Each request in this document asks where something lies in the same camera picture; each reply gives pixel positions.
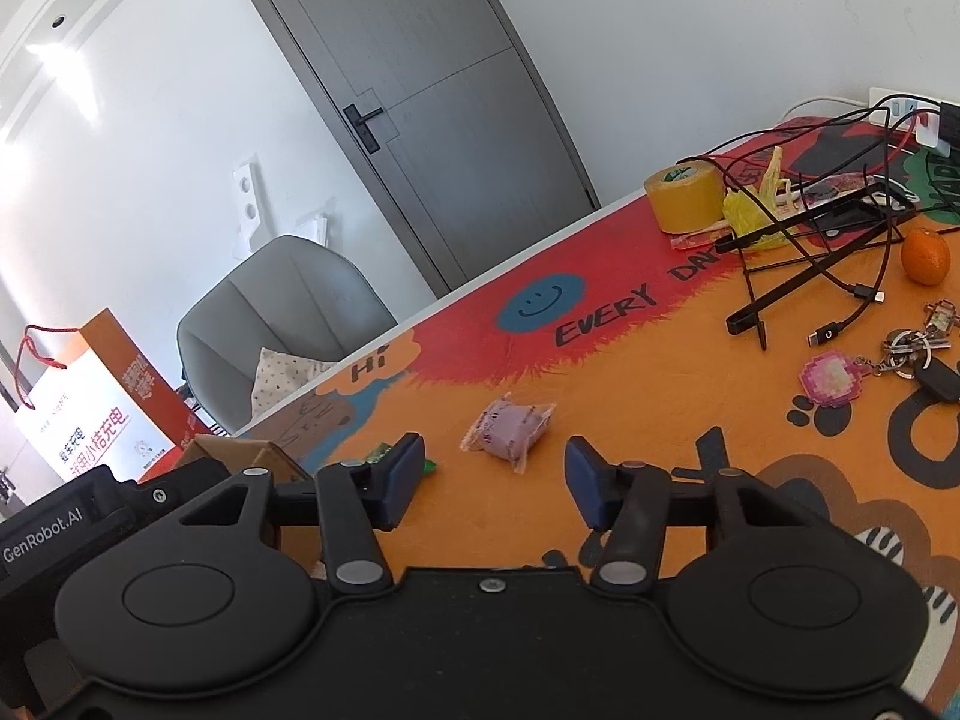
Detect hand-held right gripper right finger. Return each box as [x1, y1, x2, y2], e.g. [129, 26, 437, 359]
[564, 435, 822, 590]

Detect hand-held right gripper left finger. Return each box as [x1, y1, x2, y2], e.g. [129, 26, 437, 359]
[176, 433, 427, 592]

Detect green snack packet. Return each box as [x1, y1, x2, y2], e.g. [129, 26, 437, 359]
[364, 445, 437, 475]

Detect purple snack packet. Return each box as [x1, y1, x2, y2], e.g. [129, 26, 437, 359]
[461, 395, 557, 476]

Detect brown cardboard box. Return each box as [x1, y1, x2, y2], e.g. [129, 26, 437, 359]
[176, 435, 323, 567]

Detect colourful printed table mat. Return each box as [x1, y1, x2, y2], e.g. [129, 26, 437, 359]
[232, 116, 960, 691]

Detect orange and white paper bag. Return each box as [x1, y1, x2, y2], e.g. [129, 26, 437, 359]
[11, 307, 215, 485]

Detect patterned white cushion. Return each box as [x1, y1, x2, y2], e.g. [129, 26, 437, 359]
[250, 347, 338, 421]

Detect grey chair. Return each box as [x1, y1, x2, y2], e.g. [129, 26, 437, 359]
[176, 235, 398, 436]

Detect black folding stand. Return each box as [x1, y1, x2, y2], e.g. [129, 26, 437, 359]
[715, 180, 917, 351]

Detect yellow tape roll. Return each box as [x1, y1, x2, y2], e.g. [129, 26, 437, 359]
[645, 163, 728, 235]

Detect yellow plastic bag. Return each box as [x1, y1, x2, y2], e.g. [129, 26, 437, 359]
[722, 146, 796, 252]

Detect metal key bunch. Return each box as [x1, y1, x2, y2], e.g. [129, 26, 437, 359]
[877, 326, 953, 376]

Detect grey door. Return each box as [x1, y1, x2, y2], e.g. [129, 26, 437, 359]
[229, 0, 601, 301]

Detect orange tangerine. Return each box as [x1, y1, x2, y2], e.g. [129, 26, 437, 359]
[900, 227, 952, 286]

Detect white power strip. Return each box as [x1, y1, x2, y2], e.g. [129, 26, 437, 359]
[866, 86, 960, 152]

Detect black charger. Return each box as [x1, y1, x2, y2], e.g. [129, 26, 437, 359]
[934, 101, 960, 158]

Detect pink pixel keychain charm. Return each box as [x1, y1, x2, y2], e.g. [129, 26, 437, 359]
[801, 351, 863, 407]

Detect white wall socket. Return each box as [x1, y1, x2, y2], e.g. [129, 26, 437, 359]
[231, 157, 263, 237]

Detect black cable with slim plug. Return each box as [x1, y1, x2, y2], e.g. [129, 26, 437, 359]
[742, 109, 960, 305]

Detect black door handle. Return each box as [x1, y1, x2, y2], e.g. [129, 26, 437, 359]
[343, 103, 385, 155]

